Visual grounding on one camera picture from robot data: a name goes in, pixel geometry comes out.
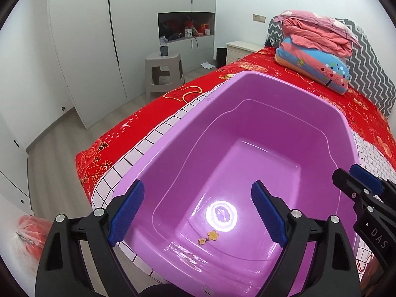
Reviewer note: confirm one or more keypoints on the orange box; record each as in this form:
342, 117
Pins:
204, 28

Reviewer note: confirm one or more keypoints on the red printed bedsheet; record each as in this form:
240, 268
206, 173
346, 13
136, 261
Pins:
130, 130

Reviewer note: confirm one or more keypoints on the wall switch panel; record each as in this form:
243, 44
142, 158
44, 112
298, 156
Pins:
259, 18

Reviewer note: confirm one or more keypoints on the grey zigzag pillow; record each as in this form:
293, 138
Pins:
371, 68

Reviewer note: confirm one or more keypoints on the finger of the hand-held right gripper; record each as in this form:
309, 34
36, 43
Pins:
366, 181
345, 181

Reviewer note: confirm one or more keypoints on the grey plastic stool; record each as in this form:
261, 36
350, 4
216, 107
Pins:
164, 60

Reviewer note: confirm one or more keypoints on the white paper sheet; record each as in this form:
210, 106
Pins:
207, 65

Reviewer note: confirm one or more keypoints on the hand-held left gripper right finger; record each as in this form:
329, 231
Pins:
267, 216

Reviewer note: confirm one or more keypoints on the purple plastic basin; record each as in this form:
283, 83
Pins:
235, 148

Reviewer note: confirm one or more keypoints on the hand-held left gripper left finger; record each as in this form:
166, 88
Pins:
126, 213

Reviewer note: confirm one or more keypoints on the pink folded quilt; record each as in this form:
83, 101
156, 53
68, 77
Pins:
312, 31

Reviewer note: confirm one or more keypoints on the white cup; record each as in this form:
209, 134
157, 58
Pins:
188, 32

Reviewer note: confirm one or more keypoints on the white cabinet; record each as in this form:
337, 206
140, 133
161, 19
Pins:
12, 167

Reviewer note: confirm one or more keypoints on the person's right hand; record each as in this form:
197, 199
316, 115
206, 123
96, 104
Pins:
369, 280

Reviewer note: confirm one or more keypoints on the striped colourful pillow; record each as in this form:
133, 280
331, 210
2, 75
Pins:
309, 60

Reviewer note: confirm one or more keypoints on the cream nightstand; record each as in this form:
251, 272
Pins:
238, 52

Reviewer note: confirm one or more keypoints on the orange plastic bag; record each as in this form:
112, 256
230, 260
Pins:
31, 233

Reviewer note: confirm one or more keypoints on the yellow flower pendant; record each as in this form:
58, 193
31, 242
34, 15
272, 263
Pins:
212, 235

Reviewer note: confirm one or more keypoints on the white wardrobe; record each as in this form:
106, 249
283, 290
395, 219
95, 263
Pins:
86, 52

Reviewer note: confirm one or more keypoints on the white checked blanket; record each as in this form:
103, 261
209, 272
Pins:
145, 148

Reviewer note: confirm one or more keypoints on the black waste bin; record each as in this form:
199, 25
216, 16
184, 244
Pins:
221, 57

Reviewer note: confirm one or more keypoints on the small black device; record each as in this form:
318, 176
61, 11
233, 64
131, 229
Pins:
164, 51

